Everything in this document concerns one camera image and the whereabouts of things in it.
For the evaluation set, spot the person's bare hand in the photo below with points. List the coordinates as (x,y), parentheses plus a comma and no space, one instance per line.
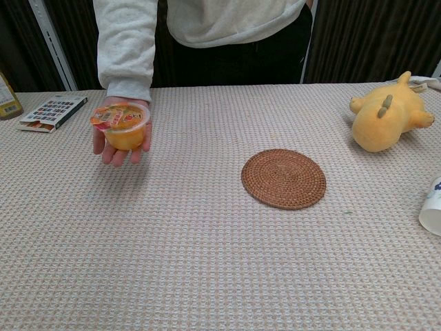
(112,155)

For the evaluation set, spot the orange jelly cup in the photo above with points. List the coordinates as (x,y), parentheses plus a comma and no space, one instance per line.
(121,127)

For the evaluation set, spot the grey sweatshirt forearm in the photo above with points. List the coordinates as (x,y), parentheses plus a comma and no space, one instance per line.
(124,48)

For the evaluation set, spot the flat crayon box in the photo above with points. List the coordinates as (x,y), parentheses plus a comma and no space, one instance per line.
(51,112)

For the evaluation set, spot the yellow printed box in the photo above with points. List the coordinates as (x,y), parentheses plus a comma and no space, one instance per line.
(7,100)

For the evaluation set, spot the checked woven tablecloth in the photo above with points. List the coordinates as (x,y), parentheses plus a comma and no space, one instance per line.
(206,241)

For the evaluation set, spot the person's torso in sweatshirt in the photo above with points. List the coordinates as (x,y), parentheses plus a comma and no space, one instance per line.
(237,38)

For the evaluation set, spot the round woven rattan coaster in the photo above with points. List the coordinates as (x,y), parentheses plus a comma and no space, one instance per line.
(283,178)

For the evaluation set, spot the yellow plush toy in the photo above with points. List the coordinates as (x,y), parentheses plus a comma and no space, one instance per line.
(386,119)

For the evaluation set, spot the dark curtain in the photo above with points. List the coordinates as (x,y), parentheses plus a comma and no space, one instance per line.
(375,38)

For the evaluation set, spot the white paper cup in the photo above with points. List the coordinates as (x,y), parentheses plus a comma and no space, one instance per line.
(432,210)

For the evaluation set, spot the white metal frame post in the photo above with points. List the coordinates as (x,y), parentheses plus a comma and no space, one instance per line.
(51,41)

